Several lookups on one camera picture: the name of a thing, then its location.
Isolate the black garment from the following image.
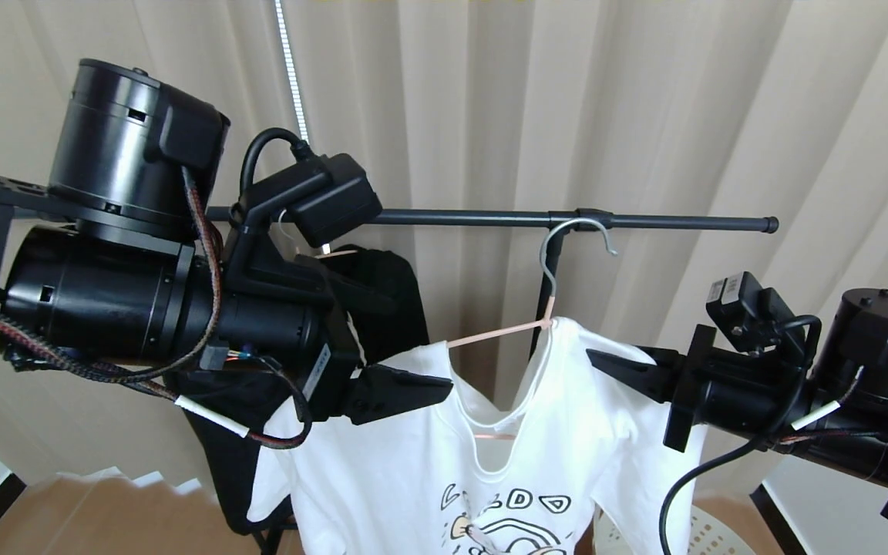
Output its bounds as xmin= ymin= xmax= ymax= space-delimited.
xmin=163 ymin=247 xmax=431 ymax=537

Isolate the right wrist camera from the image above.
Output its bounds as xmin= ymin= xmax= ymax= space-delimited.
xmin=705 ymin=271 xmax=822 ymax=367

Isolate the white laundry basket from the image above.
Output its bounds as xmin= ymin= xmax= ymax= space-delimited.
xmin=594 ymin=505 xmax=757 ymax=555

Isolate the black clothes rack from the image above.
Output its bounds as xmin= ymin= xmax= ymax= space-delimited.
xmin=205 ymin=207 xmax=780 ymax=555

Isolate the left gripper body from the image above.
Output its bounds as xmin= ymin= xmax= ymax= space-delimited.
xmin=0 ymin=227 xmax=364 ymax=422

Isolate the white garment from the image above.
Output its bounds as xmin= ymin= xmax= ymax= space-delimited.
xmin=247 ymin=316 xmax=707 ymax=555

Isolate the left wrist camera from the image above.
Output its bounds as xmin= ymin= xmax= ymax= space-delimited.
xmin=224 ymin=153 xmax=383 ymax=301

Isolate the pink clothes hanger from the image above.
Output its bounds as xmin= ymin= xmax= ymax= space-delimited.
xmin=278 ymin=208 xmax=360 ymax=259
xmin=446 ymin=218 xmax=619 ymax=442

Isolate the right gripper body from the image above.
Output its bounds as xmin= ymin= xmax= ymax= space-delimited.
xmin=664 ymin=324 xmax=888 ymax=488

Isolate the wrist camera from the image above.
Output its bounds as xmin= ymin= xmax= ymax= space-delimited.
xmin=224 ymin=153 xmax=383 ymax=301
xmin=705 ymin=271 xmax=822 ymax=367

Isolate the beige curtain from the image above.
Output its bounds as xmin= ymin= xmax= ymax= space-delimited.
xmin=0 ymin=0 xmax=888 ymax=498

